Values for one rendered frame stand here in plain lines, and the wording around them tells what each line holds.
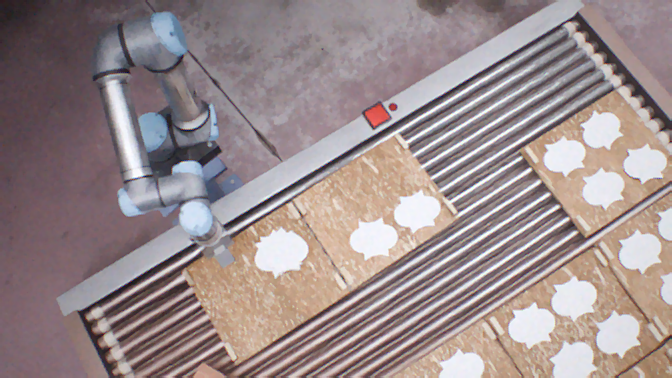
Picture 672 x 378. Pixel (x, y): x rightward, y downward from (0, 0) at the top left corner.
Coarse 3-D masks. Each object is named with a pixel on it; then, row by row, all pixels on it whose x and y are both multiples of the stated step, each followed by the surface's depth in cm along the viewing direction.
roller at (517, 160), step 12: (516, 156) 215; (504, 168) 214; (516, 168) 216; (480, 180) 213; (492, 180) 213; (456, 192) 213; (468, 192) 212; (456, 204) 212; (204, 348) 202; (216, 348) 201; (192, 360) 200; (204, 360) 201; (168, 372) 200; (180, 372) 200
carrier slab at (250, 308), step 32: (256, 224) 211; (288, 224) 210; (320, 256) 207; (192, 288) 206; (224, 288) 205; (256, 288) 205; (288, 288) 204; (320, 288) 204; (224, 320) 202; (256, 320) 202; (288, 320) 201; (256, 352) 199
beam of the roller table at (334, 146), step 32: (576, 0) 232; (512, 32) 230; (544, 32) 229; (480, 64) 226; (416, 96) 224; (352, 128) 222; (384, 128) 221; (288, 160) 219; (320, 160) 219; (256, 192) 217; (224, 224) 214; (128, 256) 212; (160, 256) 212; (96, 288) 210
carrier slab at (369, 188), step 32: (384, 160) 215; (416, 160) 215; (320, 192) 213; (352, 192) 213; (384, 192) 212; (416, 192) 211; (320, 224) 210; (352, 224) 209; (384, 224) 209; (448, 224) 208; (352, 256) 206; (384, 256) 206; (352, 288) 203
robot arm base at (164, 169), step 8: (176, 152) 212; (184, 152) 217; (168, 160) 210; (176, 160) 213; (184, 160) 217; (152, 168) 214; (160, 168) 213; (168, 168) 213; (160, 176) 217; (168, 176) 217
